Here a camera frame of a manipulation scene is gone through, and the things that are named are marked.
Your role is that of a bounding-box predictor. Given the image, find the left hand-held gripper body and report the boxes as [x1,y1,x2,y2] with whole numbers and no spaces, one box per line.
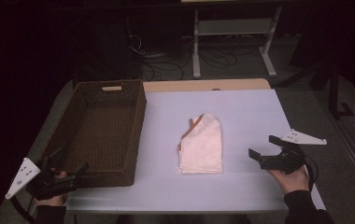
[5,157,78,202]

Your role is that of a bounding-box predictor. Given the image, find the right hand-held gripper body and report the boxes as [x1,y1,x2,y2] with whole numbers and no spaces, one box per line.
[258,128,328,175]

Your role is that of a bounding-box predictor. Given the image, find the brown woven basket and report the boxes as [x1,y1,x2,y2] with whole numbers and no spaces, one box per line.
[40,78,148,189]

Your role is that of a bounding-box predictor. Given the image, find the white cloth brown trim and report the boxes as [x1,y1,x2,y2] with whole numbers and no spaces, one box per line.
[176,112,224,175]

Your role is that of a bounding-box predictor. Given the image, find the person's left hand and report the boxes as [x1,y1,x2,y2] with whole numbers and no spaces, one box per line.
[35,168,71,207]

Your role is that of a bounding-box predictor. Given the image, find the person's right hand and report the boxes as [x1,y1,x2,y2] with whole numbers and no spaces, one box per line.
[266,165,310,196]

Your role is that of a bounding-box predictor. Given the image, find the black metal stand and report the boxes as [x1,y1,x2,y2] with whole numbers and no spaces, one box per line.
[274,58,355,121]

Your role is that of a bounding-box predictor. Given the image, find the white table mat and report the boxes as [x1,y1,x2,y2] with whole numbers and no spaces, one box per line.
[64,89,327,215]

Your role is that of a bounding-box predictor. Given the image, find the right hand-held gripper black cable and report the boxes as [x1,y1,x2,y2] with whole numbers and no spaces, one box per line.
[304,154,320,193]

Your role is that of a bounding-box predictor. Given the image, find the hand-held gripper black cable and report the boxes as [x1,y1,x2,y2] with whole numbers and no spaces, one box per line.
[8,196,37,224]
[304,154,320,193]

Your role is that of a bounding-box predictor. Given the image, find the left hand-held gripper black cable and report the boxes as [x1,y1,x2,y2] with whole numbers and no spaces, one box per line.
[8,196,37,224]

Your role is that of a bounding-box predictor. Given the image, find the white metal table frame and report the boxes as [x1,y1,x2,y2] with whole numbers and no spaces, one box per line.
[192,6,283,80]

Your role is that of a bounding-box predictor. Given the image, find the black floor cables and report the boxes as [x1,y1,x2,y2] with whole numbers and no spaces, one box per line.
[127,33,263,82]

